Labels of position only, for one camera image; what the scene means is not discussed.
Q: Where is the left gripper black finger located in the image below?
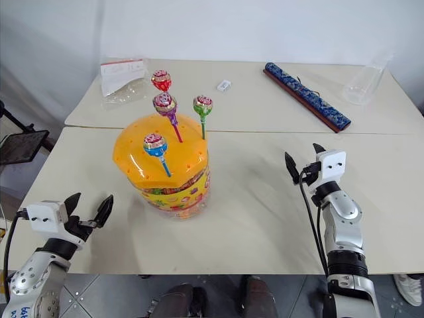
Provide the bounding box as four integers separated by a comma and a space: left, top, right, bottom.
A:
93, 194, 115, 229
64, 192, 82, 219

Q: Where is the long blue patterned box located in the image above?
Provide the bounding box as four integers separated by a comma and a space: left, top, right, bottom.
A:
262, 62, 352, 134

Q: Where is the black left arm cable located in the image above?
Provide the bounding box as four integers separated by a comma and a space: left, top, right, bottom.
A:
2, 208, 29, 304

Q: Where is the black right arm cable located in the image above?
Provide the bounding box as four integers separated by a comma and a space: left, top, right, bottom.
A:
299, 168, 331, 278

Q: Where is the purple wrapped lollipop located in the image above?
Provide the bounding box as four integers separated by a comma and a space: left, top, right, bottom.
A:
152, 92, 184, 144

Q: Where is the clear plastic bag right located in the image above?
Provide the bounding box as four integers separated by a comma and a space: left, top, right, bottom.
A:
341, 52, 396, 106

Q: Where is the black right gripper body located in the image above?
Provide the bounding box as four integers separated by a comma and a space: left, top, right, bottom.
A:
297, 161, 323, 193

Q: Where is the red wrapped lollipop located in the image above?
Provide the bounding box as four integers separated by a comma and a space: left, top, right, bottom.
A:
151, 69, 174, 95

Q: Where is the green wrapped lollipop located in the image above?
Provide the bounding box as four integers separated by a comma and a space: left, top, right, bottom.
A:
192, 95, 214, 140

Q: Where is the clear plastic zip bag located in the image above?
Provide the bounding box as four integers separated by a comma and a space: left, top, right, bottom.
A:
99, 58, 150, 109

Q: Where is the candy jar with orange lid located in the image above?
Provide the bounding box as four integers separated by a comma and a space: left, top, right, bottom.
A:
113, 113, 212, 223

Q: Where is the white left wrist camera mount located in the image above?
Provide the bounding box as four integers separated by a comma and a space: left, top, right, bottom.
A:
26, 200, 69, 232

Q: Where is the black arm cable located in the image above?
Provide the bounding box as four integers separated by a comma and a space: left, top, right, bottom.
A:
2, 208, 29, 304
299, 168, 331, 278

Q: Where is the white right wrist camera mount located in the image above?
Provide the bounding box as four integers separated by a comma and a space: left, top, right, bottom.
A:
315, 149, 347, 180

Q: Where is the black tablet screen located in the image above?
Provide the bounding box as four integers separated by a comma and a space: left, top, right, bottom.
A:
0, 130, 50, 166

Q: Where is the blue wrapped lollipop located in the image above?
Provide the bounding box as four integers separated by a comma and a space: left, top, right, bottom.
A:
142, 132, 172, 178

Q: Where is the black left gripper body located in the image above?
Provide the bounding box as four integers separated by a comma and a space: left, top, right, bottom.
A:
62, 215, 97, 248

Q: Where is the dark rounded shape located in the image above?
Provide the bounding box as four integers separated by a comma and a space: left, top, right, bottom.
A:
154, 282, 210, 318

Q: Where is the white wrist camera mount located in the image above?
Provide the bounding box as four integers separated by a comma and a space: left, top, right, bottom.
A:
26, 200, 69, 232
315, 149, 347, 180

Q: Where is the white shoe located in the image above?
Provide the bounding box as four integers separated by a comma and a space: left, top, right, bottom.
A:
393, 273, 424, 307

